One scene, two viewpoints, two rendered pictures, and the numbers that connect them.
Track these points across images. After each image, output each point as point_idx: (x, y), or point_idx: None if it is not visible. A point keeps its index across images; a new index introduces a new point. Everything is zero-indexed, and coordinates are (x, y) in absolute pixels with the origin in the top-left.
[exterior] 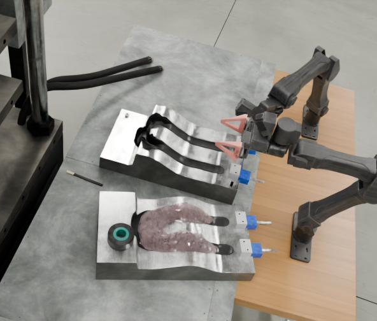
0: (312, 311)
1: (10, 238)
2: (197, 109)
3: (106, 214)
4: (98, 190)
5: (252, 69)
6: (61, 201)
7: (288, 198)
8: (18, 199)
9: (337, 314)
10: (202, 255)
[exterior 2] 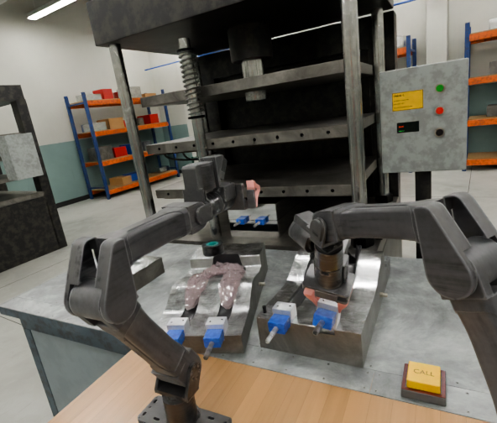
0: (73, 409)
1: None
2: (449, 326)
3: (239, 246)
4: (289, 267)
5: None
6: (278, 255)
7: (265, 420)
8: (285, 246)
9: None
10: (182, 293)
